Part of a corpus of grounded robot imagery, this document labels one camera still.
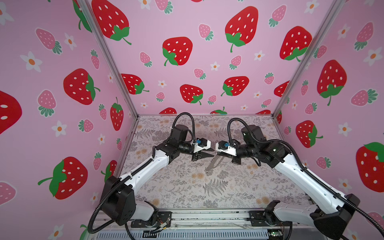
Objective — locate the aluminium rail frame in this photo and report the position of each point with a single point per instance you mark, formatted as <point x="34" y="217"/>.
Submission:
<point x="212" y="219"/>

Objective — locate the perforated white vent panel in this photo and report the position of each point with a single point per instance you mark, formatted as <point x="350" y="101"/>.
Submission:
<point x="203" y="235"/>

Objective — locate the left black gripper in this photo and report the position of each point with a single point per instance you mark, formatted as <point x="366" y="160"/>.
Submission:
<point x="195" y="153"/>

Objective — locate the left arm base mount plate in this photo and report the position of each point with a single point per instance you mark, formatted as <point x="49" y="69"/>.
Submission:
<point x="160" y="219"/>

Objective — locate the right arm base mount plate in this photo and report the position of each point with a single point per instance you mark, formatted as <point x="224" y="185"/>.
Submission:
<point x="263" y="219"/>

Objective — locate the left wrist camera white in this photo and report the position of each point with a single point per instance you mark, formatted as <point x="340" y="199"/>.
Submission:
<point x="202" y="145"/>

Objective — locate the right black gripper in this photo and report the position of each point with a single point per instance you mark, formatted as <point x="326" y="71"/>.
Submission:
<point x="235" y="156"/>

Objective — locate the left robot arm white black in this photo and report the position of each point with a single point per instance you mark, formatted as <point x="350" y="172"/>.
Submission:
<point x="118" y="197"/>

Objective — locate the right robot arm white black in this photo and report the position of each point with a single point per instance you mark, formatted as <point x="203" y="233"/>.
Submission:
<point x="331" y="210"/>

